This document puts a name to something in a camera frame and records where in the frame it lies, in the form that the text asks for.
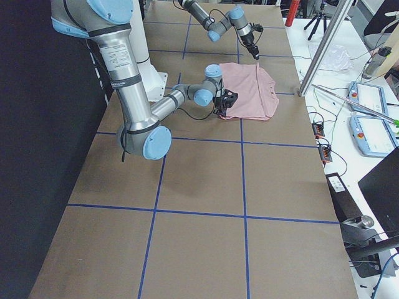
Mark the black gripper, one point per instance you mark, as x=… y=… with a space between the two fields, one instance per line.
x=250 y=41
x=222 y=103

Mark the pink t-shirt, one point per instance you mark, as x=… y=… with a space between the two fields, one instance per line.
x=257 y=99

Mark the red fire extinguisher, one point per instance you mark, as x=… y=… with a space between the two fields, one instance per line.
x=292 y=12

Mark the clear plastic bag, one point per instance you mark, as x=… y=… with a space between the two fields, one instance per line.
x=336 y=59

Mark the orange terminal block upper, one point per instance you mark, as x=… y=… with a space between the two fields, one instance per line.
x=318 y=130

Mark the upper blue teach pendant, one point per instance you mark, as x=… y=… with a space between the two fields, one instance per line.
x=370 y=96

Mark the blue teach pendant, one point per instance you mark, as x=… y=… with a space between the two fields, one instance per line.
x=373 y=136
x=370 y=96

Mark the grey water bottle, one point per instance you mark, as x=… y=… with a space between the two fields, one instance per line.
x=376 y=61

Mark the lower blue teach pendant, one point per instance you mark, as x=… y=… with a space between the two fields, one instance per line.
x=373 y=136

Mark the metal reacher stick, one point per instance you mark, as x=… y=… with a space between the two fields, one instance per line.
x=381 y=115

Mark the black power box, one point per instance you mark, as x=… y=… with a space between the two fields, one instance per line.
x=343 y=202

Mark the black monitor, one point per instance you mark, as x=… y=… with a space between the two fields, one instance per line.
x=380 y=190

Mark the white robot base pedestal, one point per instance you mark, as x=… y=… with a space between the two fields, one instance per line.
x=154 y=81

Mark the black camera tripod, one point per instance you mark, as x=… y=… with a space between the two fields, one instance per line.
x=320 y=16

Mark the aluminium frame post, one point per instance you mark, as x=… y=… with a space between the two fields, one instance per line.
x=333 y=27

